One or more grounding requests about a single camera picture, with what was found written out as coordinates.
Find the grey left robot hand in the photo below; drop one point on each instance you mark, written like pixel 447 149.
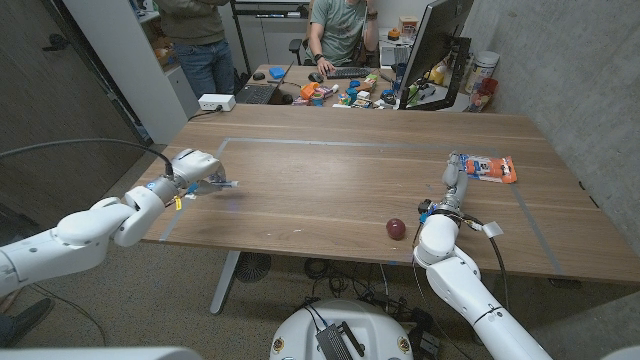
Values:
pixel 197 165

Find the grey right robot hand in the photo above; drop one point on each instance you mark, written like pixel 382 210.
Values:
pixel 456 185

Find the blue Expo marker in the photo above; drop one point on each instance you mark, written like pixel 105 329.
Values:
pixel 227 184

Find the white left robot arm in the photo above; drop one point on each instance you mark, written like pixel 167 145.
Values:
pixel 80 230

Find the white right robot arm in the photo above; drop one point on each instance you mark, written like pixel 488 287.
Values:
pixel 450 280

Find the orange package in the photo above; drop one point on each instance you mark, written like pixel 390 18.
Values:
pixel 492 169

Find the dark red apple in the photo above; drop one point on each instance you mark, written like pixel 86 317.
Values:
pixel 396 229

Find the white tape tag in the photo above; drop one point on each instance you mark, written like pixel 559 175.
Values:
pixel 492 229

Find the white power strip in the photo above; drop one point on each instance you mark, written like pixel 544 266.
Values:
pixel 216 102

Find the black laptop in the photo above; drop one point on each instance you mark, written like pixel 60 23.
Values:
pixel 255 94

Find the black computer mouse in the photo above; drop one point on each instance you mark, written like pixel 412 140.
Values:
pixel 315 77
pixel 258 76

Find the yellow bottle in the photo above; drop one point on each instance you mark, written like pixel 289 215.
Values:
pixel 438 74

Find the round floor fan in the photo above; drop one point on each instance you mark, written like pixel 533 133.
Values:
pixel 253 267

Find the standing person in jeans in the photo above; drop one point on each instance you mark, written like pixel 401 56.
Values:
pixel 200 45

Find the white canister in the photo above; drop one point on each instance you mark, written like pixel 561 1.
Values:
pixel 482 67

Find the white cabinet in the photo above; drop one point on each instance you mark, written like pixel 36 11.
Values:
pixel 130 65

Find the blue box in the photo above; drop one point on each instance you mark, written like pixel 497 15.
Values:
pixel 277 72

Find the grey table leg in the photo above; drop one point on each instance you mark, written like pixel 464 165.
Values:
pixel 224 285

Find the grey tape outline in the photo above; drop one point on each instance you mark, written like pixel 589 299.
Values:
pixel 325 142

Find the orange tape dispenser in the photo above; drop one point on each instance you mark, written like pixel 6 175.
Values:
pixel 309 90

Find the black computer monitor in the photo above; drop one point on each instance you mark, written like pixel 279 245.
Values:
pixel 435 40

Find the black keyboard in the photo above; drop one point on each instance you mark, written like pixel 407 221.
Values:
pixel 349 73

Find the white robot torso base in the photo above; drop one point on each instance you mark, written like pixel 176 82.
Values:
pixel 370 320

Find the seated person green t-shirt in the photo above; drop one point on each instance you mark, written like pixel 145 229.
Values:
pixel 342 30

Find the black electronics box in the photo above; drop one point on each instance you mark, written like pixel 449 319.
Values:
pixel 332 345

